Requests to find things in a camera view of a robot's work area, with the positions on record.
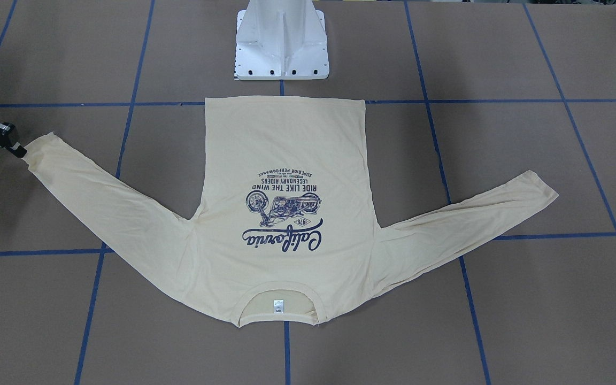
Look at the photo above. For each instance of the cream long-sleeve printed shirt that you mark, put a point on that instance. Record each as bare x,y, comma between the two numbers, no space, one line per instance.
286,228

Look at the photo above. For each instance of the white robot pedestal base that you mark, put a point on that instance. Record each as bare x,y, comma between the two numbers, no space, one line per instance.
281,40

